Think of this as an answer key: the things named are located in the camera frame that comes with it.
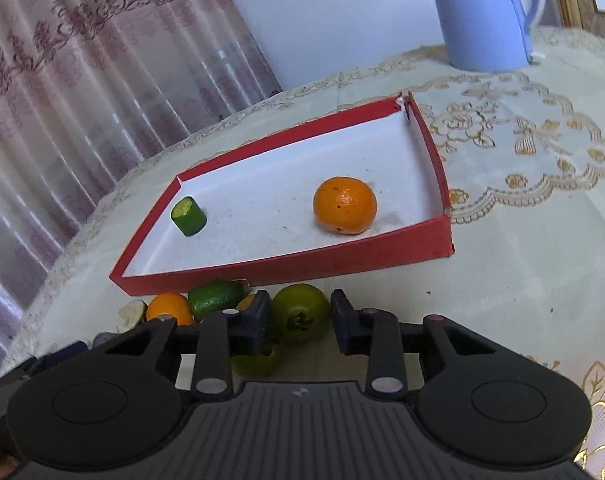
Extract blue electric kettle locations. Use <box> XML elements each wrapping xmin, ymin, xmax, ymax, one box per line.
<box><xmin>425</xmin><ymin>0</ymin><xmax>548</xmax><ymax>72</ymax></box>

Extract green tomato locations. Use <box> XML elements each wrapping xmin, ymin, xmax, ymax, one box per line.
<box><xmin>270</xmin><ymin>283</ymin><xmax>331</xmax><ymax>345</ymax></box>
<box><xmin>231</xmin><ymin>342</ymin><xmax>284</xmax><ymax>377</ymax></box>

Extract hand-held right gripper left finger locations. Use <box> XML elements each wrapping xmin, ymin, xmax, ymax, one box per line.
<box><xmin>105</xmin><ymin>289</ymin><xmax>272</xmax><ymax>402</ymax></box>

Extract green lime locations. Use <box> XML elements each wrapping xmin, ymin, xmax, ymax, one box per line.
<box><xmin>188</xmin><ymin>280</ymin><xmax>246</xmax><ymax>322</ymax></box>

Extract green cucumber piece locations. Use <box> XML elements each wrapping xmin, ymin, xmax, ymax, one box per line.
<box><xmin>170</xmin><ymin>197</ymin><xmax>206</xmax><ymax>237</ymax></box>

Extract orange mandarin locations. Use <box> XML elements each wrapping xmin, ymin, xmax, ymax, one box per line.
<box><xmin>146</xmin><ymin>292</ymin><xmax>196</xmax><ymax>327</ymax></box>
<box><xmin>313</xmin><ymin>176</ymin><xmax>378</xmax><ymax>235</ymax></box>

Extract red cardboard box tray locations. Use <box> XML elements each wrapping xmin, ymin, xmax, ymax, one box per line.
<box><xmin>109</xmin><ymin>90</ymin><xmax>455</xmax><ymax>297</ymax></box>

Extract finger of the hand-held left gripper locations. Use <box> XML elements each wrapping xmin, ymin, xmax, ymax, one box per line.
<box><xmin>30</xmin><ymin>341</ymin><xmax>89</xmax><ymax>368</ymax></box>

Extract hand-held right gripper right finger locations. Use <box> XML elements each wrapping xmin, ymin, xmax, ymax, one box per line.
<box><xmin>331</xmin><ymin>289</ymin><xmax>498</xmax><ymax>402</ymax></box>

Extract pink patterned curtain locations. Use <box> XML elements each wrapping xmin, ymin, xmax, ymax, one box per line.
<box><xmin>0</xmin><ymin>0</ymin><xmax>283</xmax><ymax>386</ymax></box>

